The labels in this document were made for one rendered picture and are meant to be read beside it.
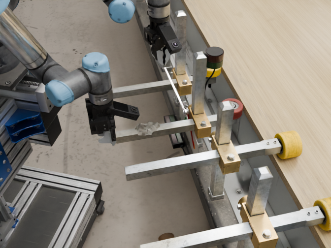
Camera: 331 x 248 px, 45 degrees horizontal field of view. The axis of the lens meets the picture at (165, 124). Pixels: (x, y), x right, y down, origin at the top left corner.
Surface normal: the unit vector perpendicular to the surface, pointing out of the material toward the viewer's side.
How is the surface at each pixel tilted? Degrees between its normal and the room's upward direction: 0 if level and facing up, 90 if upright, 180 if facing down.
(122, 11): 90
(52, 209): 0
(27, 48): 92
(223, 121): 90
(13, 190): 0
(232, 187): 0
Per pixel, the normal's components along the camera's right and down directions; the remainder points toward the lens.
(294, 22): -0.02, -0.73
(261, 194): 0.22, 0.67
